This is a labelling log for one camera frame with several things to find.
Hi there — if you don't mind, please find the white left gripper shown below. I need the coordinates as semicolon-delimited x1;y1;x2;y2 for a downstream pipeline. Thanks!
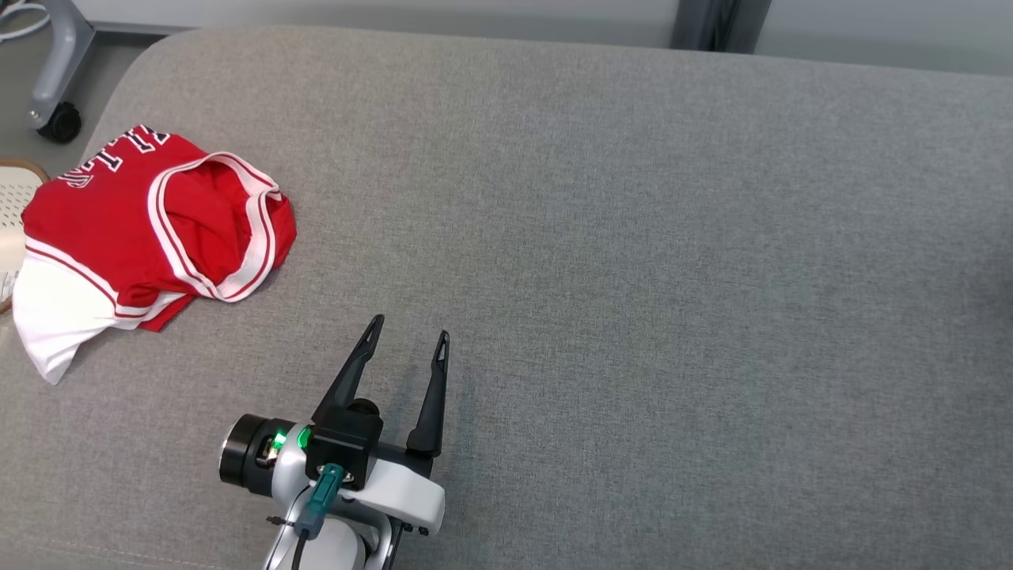
220;314;450;539

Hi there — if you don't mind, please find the red white basketball jersey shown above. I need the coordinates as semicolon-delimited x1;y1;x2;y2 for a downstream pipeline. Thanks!
12;125;298;386

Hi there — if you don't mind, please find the beige perforated laundry basket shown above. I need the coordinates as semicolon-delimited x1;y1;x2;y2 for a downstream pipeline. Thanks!
0;158;51;316

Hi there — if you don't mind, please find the black caster wheel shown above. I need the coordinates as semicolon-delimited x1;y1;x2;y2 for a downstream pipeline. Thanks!
36;103;83;145

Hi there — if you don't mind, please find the grey cart leg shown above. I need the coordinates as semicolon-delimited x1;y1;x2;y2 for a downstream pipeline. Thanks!
28;0;97;120

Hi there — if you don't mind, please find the teal cable connector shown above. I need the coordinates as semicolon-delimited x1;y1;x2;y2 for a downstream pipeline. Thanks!
297;465;346;541

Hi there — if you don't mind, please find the grey metal partition post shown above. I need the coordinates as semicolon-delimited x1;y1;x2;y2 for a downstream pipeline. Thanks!
671;0;772;55

